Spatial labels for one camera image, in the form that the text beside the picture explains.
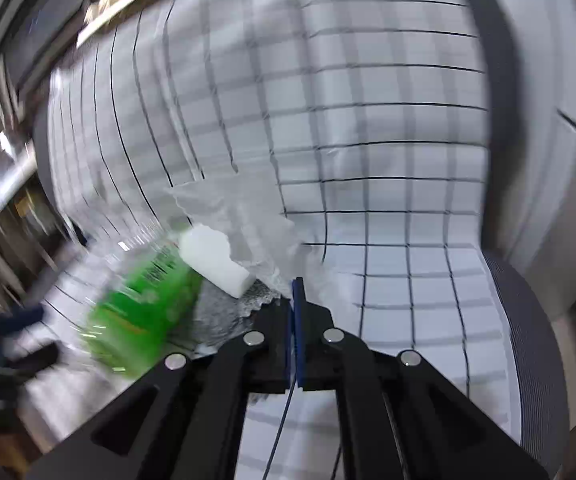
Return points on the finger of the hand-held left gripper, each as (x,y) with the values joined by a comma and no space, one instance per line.
(33,360)
(20,319)

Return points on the green plastic bottle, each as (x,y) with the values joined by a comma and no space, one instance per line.
(148,300)

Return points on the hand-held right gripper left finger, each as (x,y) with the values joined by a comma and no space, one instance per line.
(275,345)

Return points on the grey office chair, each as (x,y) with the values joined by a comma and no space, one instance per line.
(523,110)

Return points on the steel range hood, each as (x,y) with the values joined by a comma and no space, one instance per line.
(38,30)

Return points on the white black-checked cloth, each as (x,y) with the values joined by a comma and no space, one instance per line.
(358,135)

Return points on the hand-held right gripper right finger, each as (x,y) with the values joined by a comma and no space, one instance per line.
(299,340)

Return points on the clear crinkled plastic wrapper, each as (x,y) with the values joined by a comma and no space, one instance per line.
(253,220)

